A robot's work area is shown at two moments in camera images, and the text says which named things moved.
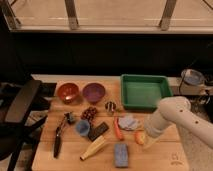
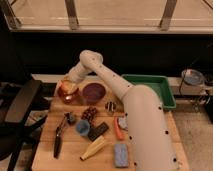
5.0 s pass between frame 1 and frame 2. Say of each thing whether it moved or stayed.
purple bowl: stayed
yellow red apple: moved
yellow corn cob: stayed
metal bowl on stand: stayed
